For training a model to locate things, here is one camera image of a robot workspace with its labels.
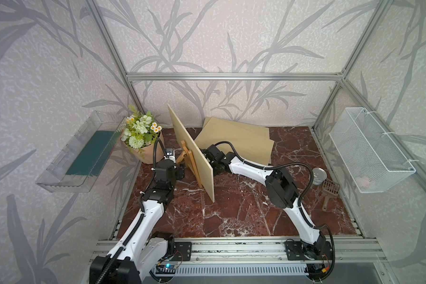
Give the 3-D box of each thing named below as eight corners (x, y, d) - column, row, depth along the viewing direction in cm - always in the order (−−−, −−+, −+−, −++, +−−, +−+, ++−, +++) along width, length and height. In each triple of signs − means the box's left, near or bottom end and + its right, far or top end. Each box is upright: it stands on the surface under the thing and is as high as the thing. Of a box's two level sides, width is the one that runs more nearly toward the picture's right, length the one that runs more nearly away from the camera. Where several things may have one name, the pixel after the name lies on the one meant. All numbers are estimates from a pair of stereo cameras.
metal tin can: (312, 185, 96) (317, 179, 91) (307, 173, 101) (312, 167, 95) (323, 185, 96) (329, 179, 91) (318, 173, 101) (324, 167, 95)
